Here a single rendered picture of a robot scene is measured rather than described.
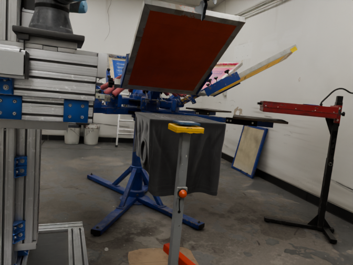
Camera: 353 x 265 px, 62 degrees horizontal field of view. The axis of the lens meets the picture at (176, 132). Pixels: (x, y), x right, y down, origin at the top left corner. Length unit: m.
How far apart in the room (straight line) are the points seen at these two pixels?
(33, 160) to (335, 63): 3.11
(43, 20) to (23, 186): 0.72
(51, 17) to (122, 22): 5.18
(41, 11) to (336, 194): 3.15
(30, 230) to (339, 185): 2.90
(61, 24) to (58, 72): 0.17
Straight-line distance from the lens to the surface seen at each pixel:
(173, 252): 1.49
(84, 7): 1.96
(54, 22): 1.16
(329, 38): 3.81
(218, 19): 1.76
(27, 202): 1.50
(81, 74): 1.15
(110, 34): 6.25
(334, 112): 2.64
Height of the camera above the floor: 1.08
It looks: 7 degrees down
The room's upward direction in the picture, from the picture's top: 5 degrees clockwise
